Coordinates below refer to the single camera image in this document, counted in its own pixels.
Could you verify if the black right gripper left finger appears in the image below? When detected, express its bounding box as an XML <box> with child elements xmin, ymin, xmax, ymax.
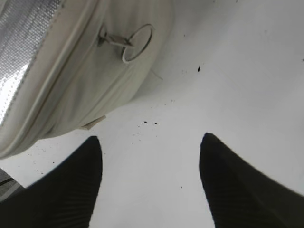
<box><xmin>0</xmin><ymin>136</ymin><xmax>102</xmax><ymax>228</ymax></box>

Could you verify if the silver ring zipper pull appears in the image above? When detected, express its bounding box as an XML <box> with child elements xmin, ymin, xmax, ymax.
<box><xmin>97</xmin><ymin>23</ymin><xmax>155</xmax><ymax>64</ymax></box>

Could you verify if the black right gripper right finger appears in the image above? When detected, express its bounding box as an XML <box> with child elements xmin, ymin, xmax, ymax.
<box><xmin>199</xmin><ymin>133</ymin><xmax>304</xmax><ymax>228</ymax></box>

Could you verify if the cream insulated lunch bag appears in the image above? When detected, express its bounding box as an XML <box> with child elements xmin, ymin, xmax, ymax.
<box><xmin>0</xmin><ymin>0</ymin><xmax>174</xmax><ymax>159</ymax></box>

